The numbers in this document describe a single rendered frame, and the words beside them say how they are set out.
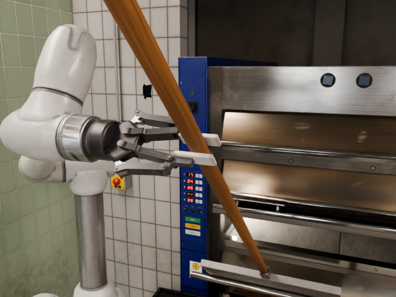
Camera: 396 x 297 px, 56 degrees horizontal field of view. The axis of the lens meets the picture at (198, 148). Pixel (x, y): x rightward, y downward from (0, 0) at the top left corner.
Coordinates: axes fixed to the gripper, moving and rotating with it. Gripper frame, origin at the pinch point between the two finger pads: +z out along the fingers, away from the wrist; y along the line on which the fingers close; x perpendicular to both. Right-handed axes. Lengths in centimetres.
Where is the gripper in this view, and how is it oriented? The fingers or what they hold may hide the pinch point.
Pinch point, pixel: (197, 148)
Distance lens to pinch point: 63.1
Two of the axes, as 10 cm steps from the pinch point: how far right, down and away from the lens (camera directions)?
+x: -2.6, -4.9, -8.3
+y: -2.4, 8.7, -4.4
